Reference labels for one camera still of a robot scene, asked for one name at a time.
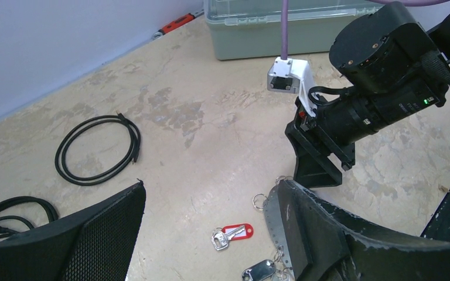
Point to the red orange clamp tool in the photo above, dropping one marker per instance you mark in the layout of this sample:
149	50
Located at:
177	23

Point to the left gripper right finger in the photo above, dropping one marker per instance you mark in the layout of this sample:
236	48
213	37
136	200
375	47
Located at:
326	242

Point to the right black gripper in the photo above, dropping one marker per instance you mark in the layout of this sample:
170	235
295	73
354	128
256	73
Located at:
353	111

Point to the clear lidded storage bin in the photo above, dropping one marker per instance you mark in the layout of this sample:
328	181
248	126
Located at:
247	29

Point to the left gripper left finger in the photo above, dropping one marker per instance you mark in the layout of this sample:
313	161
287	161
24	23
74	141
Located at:
95	243

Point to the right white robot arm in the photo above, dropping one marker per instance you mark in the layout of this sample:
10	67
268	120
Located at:
396	69

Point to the key with black tag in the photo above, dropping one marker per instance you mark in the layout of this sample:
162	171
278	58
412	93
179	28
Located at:
260	271

